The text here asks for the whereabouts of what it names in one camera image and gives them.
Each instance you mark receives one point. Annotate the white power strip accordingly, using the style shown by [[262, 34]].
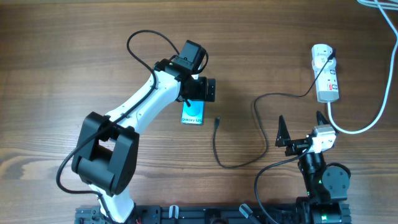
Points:
[[326, 83]]

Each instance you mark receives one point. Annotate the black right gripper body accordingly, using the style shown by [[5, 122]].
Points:
[[296, 147]]

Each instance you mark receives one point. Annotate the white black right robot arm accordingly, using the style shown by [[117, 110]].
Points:
[[326, 184]]

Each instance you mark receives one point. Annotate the teal screen smartphone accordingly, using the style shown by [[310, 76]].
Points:
[[193, 114]]

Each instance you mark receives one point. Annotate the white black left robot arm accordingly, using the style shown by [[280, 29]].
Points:
[[106, 153]]

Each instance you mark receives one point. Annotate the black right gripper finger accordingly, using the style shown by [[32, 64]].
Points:
[[283, 136], [321, 120]]

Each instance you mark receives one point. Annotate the white usb wall adapter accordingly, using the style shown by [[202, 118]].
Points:
[[323, 61]]

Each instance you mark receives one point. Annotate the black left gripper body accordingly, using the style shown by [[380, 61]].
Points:
[[197, 91]]

